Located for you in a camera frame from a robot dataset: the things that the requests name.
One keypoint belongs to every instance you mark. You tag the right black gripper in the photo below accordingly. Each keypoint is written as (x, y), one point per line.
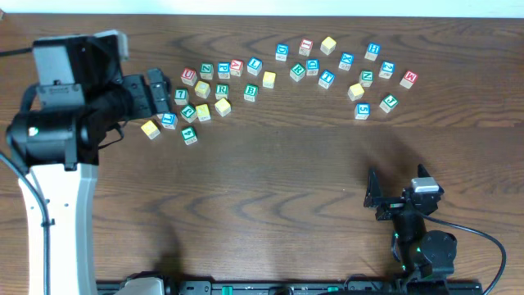
(374, 198)

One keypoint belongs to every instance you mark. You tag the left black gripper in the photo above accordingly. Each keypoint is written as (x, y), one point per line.
(144, 95)

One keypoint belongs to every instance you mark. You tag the green r block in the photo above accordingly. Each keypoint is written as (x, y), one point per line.
(221, 91)
(297, 72)

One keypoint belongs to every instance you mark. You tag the yellow O block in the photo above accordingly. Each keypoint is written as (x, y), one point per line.
(269, 79)

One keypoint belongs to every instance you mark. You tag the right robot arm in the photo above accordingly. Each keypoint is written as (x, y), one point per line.
(426, 257)

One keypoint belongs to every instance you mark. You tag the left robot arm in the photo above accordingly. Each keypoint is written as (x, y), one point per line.
(55, 139)

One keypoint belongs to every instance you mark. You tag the blue L block lower left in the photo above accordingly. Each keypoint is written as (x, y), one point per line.
(169, 120)

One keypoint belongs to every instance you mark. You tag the blue l block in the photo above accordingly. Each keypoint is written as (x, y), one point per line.
(169, 120)
(254, 66)

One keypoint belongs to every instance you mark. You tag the green 7 block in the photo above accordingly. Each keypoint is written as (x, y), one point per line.
(181, 96)

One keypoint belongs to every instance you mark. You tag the yellow block far left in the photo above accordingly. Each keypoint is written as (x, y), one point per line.
(150, 129)

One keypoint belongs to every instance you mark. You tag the green tilted letter block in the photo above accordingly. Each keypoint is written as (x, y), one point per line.
(189, 113)

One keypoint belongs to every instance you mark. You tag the red U block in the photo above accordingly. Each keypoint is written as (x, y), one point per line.
(189, 76)

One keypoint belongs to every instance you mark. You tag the yellow block upper left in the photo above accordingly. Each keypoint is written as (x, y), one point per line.
(202, 89)

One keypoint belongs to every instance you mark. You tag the green 4 block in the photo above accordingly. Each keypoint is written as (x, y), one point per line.
(189, 135)

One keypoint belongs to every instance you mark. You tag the yellow block beside green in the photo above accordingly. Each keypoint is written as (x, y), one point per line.
(203, 112)

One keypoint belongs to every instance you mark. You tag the green Z block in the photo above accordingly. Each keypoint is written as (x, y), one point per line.
(207, 70)

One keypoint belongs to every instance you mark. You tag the yellow S block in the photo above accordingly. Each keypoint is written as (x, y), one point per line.
(223, 107)

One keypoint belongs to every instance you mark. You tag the green J block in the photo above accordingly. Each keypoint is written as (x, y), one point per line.
(388, 103)

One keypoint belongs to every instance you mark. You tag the blue 5 block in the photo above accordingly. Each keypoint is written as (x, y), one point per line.
(362, 111)

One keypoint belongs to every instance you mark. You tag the blue P block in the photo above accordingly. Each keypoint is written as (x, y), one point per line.
(223, 69)

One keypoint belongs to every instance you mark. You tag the red A block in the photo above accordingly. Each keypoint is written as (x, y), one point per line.
(236, 67)

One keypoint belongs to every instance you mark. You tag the yellow block right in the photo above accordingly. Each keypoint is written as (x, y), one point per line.
(355, 92)

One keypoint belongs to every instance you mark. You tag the green B block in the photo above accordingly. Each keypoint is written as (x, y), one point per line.
(251, 92)

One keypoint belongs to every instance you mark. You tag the red M block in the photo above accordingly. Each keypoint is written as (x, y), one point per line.
(409, 79)

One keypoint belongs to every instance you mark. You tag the green N block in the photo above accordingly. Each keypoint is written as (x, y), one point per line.
(366, 78)

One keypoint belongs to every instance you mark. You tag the blue 2 block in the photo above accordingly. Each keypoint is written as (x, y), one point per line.
(387, 69)

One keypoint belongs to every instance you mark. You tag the blue T block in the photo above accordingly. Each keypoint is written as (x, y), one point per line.
(326, 79)

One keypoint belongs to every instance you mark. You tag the blue X block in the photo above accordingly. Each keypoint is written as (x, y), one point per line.
(346, 61)

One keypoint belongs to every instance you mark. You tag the blue H block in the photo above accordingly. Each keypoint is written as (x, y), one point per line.
(372, 51)

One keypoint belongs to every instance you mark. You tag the blue D block top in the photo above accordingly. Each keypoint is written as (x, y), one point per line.
(281, 52)

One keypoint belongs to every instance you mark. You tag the blue d block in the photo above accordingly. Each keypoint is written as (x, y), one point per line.
(281, 52)
(312, 67)

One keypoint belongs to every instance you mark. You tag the blue D block middle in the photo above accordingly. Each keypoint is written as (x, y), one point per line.
(312, 67)

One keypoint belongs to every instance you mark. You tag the yellow block top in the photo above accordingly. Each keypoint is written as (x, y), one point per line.
(328, 45)

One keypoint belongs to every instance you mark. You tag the red I block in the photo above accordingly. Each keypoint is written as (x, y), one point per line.
(305, 47)

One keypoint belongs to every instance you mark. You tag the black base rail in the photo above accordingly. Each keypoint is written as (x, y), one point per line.
(358, 285)

